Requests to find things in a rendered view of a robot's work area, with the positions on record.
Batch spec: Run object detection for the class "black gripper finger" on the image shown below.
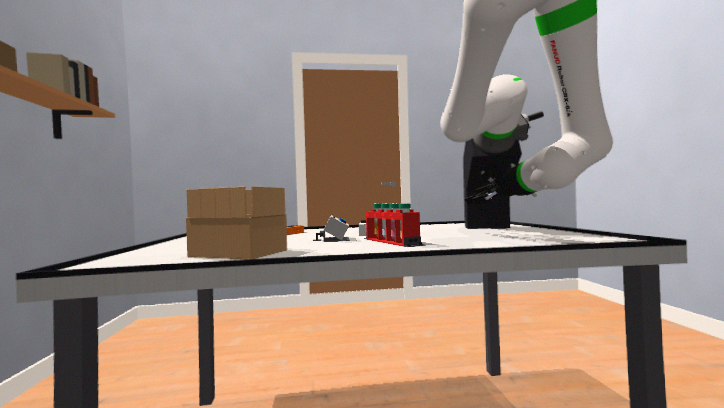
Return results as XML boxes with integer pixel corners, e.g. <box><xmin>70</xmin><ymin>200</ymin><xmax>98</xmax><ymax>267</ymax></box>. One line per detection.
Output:
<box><xmin>464</xmin><ymin>183</ymin><xmax>497</xmax><ymax>205</ymax></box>
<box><xmin>475</xmin><ymin>181</ymin><xmax>495</xmax><ymax>194</ymax></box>

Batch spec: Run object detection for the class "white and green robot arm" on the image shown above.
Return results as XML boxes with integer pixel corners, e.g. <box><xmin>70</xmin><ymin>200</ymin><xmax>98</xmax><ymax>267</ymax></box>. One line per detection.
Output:
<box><xmin>441</xmin><ymin>0</ymin><xmax>613</xmax><ymax>197</ymax></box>

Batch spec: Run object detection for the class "orange pocket multimeter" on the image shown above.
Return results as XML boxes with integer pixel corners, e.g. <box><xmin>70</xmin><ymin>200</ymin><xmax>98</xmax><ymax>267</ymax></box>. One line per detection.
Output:
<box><xmin>287</xmin><ymin>225</ymin><xmax>304</xmax><ymax>235</ymax></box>

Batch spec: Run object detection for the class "grey button panel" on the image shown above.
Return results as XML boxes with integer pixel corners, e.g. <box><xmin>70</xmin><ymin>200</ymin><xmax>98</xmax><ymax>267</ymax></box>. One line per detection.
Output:
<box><xmin>313</xmin><ymin>215</ymin><xmax>350</xmax><ymax>242</ymax></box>

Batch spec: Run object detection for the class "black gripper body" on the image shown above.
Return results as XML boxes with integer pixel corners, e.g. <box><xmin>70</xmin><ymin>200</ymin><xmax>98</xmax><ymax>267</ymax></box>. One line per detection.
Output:
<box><xmin>491</xmin><ymin>172</ymin><xmax>514</xmax><ymax>196</ymax></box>

